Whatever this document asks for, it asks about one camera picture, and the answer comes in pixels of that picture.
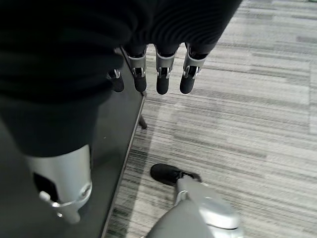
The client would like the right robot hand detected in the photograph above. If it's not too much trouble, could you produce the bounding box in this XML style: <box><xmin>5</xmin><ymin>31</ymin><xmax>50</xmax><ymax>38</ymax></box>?
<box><xmin>0</xmin><ymin>0</ymin><xmax>244</xmax><ymax>225</ymax></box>

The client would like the black table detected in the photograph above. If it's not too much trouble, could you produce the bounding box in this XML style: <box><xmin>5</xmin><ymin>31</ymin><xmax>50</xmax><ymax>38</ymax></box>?
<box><xmin>0</xmin><ymin>46</ymin><xmax>148</xmax><ymax>238</ymax></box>

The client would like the dark robot foot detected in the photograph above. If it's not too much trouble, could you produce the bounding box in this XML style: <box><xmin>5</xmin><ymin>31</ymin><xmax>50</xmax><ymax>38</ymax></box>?
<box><xmin>150</xmin><ymin>163</ymin><xmax>203</xmax><ymax>186</ymax></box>

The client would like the silver robot leg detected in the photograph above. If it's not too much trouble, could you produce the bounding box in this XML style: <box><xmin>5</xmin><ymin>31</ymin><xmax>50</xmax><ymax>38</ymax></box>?
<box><xmin>145</xmin><ymin>178</ymin><xmax>246</xmax><ymax>238</ymax></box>

